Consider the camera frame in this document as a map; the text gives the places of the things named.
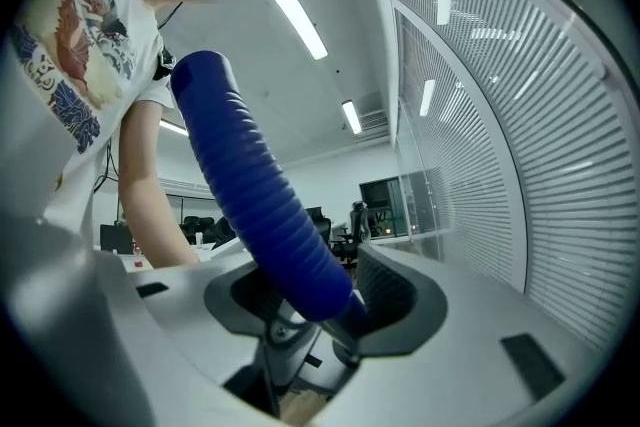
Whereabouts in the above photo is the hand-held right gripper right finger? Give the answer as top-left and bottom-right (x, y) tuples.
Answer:
(302, 242), (610, 427)

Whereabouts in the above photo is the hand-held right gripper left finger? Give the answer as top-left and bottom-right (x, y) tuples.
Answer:
(132, 253), (281, 427)

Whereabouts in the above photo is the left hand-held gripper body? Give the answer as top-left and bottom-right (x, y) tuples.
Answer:
(252, 308), (361, 417)

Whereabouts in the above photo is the purple dust mop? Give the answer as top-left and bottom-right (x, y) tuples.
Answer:
(169, 49), (371, 356)

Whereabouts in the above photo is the person's left forearm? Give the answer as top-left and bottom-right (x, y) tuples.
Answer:
(118, 100), (201, 269)

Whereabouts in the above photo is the long white desk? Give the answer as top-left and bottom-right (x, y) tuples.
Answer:
(94, 234), (251, 274)

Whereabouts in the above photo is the black monitor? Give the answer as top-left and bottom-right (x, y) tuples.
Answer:
(98, 223), (134, 254)

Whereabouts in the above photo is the black mesh-back office chair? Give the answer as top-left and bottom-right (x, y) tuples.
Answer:
(303, 206), (333, 246)

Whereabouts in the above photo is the grey jacket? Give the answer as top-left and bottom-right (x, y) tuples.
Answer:
(349, 200), (374, 241)

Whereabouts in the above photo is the dark glass door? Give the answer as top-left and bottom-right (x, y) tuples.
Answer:
(358, 178), (404, 239)

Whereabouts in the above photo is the long ceiling light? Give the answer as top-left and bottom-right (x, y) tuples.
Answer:
(341, 99), (363, 135)
(254, 0), (329, 61)
(158, 118), (190, 138)

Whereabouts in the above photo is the white blinds glass partition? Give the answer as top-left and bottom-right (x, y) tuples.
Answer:
(379, 0), (640, 351)

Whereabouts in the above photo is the ceiling air vent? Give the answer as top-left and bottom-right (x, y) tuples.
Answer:
(358, 110), (390, 130)

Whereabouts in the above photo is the printed white t-shirt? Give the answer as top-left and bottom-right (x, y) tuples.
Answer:
(9, 0), (176, 246)

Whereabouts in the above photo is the black cable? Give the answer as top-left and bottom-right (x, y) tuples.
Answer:
(149, 0), (184, 84)

